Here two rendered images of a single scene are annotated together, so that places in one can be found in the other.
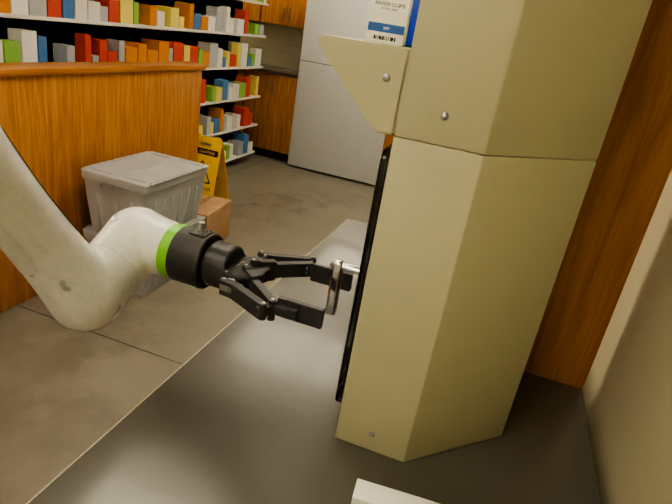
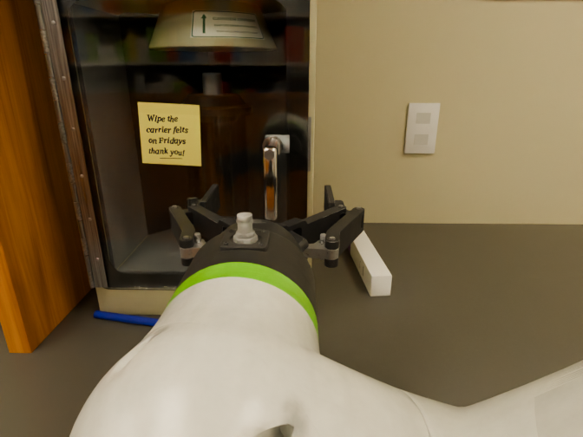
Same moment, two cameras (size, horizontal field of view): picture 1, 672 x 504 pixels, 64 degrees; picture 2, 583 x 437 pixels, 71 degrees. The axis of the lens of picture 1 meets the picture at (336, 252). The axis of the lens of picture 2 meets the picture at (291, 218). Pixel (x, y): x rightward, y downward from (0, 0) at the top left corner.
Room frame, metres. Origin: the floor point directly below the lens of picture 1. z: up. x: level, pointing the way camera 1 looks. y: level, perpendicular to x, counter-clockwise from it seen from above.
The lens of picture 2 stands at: (0.82, 0.45, 1.29)
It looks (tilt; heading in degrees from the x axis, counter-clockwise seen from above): 21 degrees down; 256
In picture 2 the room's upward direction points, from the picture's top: straight up
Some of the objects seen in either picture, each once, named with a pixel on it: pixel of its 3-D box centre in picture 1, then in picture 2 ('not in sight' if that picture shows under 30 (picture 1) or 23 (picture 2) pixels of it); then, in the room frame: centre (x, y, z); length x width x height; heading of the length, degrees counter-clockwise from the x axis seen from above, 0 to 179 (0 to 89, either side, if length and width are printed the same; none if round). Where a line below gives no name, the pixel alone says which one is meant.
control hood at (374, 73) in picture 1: (386, 80); not in sight; (0.83, -0.03, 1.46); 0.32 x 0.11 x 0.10; 165
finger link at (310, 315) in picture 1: (300, 312); (329, 205); (0.67, 0.04, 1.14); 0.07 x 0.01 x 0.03; 75
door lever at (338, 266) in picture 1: (344, 289); (271, 178); (0.72, -0.02, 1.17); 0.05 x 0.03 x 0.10; 75
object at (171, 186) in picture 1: (148, 194); not in sight; (2.86, 1.09, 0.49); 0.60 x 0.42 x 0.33; 165
